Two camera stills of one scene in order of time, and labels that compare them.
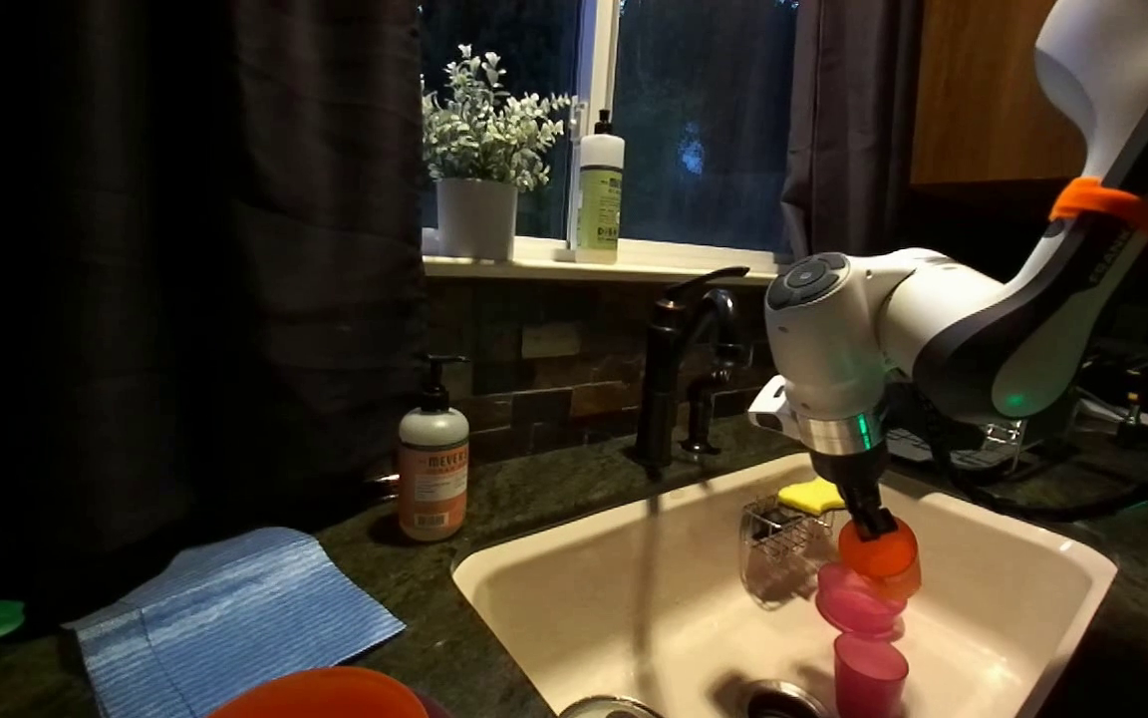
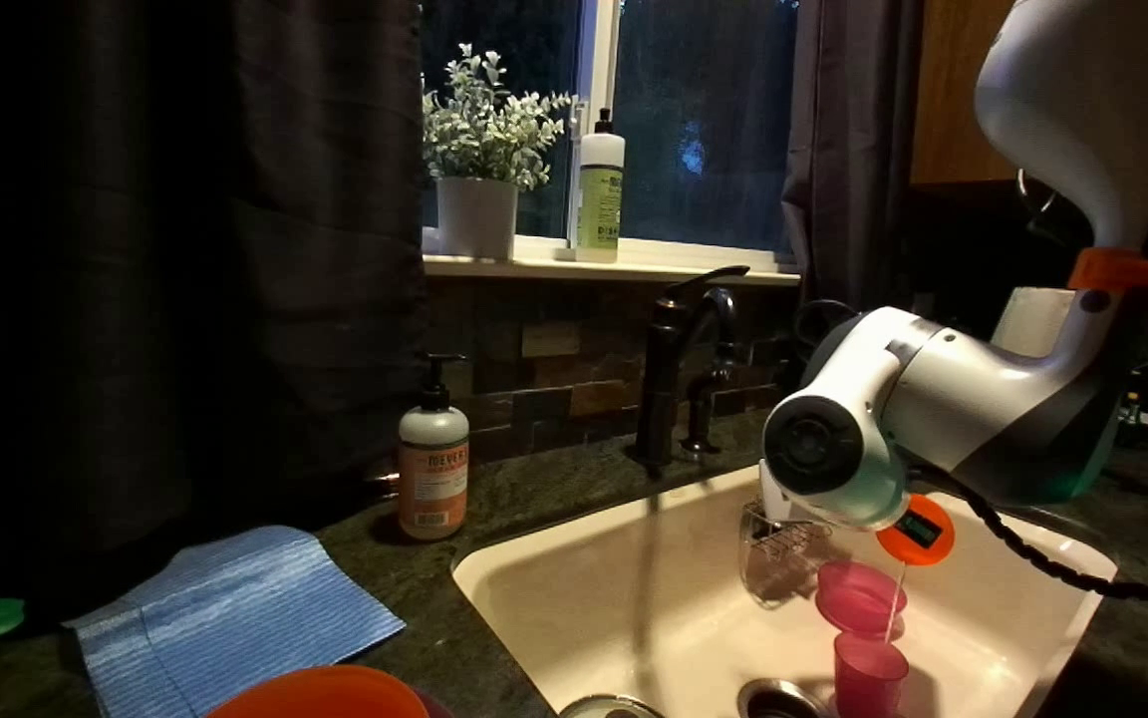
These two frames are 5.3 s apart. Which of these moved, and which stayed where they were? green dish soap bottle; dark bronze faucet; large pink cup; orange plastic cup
Moved: orange plastic cup
Stayed: large pink cup; green dish soap bottle; dark bronze faucet
